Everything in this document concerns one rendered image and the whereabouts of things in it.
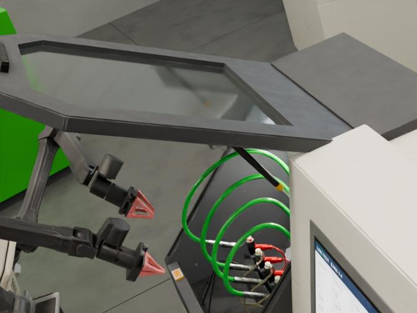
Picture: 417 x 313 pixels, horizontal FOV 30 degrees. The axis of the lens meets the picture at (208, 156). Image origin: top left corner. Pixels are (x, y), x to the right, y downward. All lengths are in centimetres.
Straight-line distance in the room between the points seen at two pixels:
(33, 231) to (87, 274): 252
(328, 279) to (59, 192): 397
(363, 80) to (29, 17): 664
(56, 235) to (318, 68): 97
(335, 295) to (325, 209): 21
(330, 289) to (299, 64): 93
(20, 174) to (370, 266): 428
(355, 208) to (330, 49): 100
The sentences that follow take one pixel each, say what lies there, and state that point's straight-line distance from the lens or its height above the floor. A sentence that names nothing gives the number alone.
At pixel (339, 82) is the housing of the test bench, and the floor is 150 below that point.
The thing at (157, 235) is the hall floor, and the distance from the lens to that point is 475.
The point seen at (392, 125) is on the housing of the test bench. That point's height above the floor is 150.
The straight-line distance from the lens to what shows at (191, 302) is 259.
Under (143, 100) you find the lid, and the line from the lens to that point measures 201.
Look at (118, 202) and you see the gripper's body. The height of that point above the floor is 141.
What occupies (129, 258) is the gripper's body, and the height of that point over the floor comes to 132.
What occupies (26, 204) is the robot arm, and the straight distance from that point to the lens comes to 271.
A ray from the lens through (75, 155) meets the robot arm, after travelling 252.
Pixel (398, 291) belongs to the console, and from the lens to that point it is 156.
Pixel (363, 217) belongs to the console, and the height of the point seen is 155.
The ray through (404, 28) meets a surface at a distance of 531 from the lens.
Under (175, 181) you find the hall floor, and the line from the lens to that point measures 523.
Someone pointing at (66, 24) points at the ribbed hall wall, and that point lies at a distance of 881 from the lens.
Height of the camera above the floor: 253
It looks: 28 degrees down
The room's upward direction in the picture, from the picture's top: 19 degrees counter-clockwise
